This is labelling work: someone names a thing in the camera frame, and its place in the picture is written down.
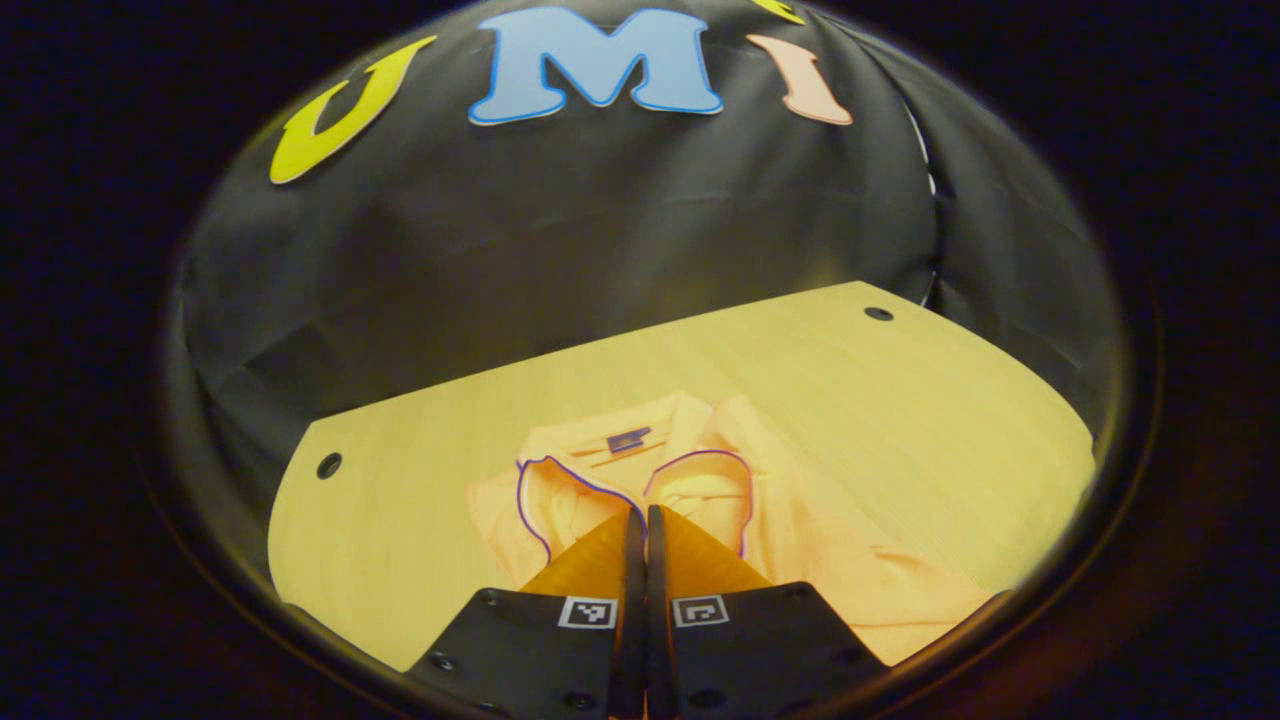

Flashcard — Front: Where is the orange T-shirt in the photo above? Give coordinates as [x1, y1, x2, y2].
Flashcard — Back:
[465, 390, 1011, 669]

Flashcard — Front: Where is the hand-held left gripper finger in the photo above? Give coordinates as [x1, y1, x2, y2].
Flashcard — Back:
[405, 505, 646, 720]
[647, 504, 891, 720]

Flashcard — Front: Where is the black backdrop cloth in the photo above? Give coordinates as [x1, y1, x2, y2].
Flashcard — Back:
[165, 0, 1126, 521]

